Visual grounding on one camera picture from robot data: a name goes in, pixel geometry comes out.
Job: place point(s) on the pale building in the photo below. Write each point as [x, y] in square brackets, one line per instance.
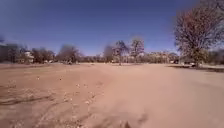
[29, 57]

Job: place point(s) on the large leafy tree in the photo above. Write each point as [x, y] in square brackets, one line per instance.
[196, 33]

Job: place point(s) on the row of distant trees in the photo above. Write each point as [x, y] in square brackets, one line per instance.
[68, 54]

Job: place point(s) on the reddish dirt ground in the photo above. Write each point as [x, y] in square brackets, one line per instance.
[140, 93]

